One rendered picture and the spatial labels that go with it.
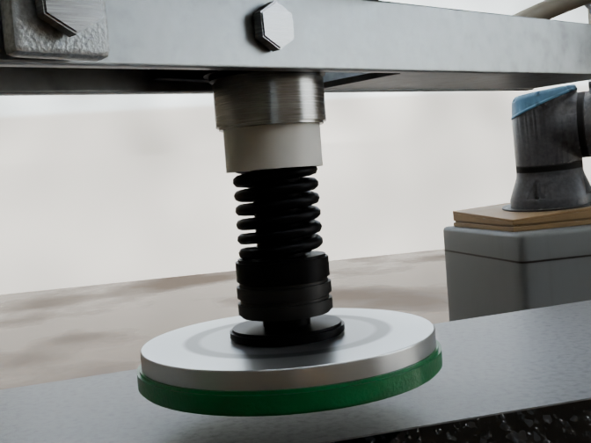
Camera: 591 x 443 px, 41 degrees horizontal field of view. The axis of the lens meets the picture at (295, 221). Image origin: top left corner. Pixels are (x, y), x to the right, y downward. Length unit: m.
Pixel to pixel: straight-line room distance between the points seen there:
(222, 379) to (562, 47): 0.47
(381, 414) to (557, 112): 1.37
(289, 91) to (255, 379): 0.19
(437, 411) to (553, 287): 1.19
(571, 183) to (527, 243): 0.24
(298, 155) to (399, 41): 0.12
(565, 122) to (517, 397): 1.31
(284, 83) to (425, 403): 0.25
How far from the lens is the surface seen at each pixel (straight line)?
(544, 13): 1.31
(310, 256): 0.55
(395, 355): 0.51
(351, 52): 0.55
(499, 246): 1.77
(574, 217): 1.83
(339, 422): 0.56
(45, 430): 0.63
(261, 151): 0.54
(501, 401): 0.59
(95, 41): 0.40
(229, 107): 0.55
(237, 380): 0.49
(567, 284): 1.76
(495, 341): 0.79
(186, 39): 0.46
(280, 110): 0.53
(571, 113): 1.87
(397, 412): 0.57
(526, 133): 1.89
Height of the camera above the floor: 1.00
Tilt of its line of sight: 3 degrees down
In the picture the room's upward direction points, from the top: 4 degrees counter-clockwise
